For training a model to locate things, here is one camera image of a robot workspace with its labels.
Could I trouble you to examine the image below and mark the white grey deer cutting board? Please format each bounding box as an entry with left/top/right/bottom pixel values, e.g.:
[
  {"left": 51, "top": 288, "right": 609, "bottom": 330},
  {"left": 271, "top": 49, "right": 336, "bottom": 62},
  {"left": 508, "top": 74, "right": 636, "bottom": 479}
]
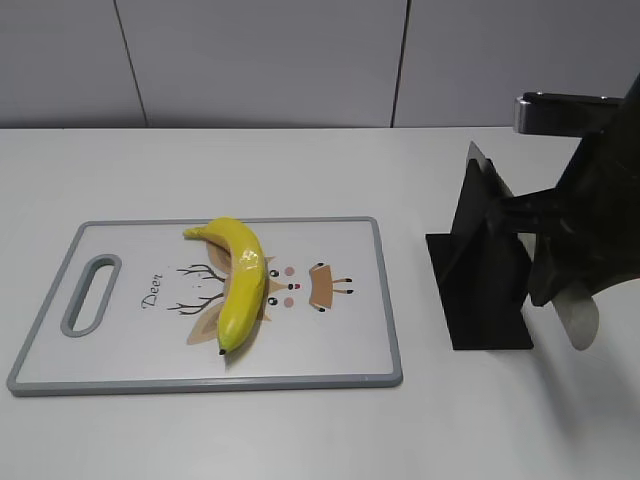
[{"left": 7, "top": 216, "right": 403, "bottom": 396}]

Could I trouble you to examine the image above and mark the black knife stand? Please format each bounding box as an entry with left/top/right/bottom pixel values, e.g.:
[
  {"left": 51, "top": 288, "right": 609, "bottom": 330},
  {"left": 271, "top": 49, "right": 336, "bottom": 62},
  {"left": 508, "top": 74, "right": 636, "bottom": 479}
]
[{"left": 425, "top": 158, "right": 533, "bottom": 351}]

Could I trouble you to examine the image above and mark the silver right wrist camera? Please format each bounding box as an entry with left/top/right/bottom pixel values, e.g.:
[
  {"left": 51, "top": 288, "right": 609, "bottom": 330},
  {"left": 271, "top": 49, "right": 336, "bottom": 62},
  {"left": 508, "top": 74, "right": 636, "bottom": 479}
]
[{"left": 513, "top": 92, "right": 623, "bottom": 137}]

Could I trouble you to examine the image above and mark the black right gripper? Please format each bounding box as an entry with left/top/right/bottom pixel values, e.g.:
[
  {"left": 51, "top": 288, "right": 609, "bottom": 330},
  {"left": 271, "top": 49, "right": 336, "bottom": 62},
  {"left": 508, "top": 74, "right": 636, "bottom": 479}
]
[{"left": 492, "top": 81, "right": 639, "bottom": 306}]

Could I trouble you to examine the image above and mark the steel kitchen knife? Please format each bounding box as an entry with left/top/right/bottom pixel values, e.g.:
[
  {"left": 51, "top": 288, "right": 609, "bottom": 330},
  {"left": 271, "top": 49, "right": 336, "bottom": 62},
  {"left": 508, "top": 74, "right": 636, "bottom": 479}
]
[{"left": 468, "top": 142, "right": 599, "bottom": 351}]

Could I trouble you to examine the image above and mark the yellow plastic banana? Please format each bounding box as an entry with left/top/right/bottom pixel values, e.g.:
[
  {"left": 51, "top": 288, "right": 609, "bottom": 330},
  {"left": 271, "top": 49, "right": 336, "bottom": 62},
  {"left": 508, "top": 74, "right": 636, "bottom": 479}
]
[{"left": 183, "top": 217, "right": 267, "bottom": 356}]

